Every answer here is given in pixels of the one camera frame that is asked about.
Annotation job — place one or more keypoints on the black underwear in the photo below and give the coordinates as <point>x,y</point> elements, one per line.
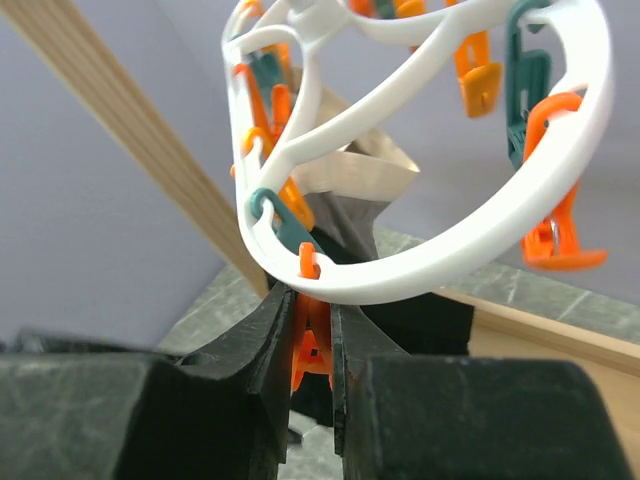
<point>428,324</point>

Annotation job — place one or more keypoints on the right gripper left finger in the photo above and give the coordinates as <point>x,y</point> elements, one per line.
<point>82,409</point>

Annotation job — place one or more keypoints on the teal clothes peg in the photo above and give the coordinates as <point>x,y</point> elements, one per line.
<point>527,79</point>

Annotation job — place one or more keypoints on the white plastic clip hanger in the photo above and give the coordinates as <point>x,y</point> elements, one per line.
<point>294,139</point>

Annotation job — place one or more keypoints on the wooden hanging rack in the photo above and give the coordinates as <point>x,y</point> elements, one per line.
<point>351,66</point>

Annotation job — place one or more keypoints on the grey underwear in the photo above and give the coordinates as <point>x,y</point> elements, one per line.
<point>350,187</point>

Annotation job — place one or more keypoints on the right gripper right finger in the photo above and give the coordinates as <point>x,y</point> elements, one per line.
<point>535,399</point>

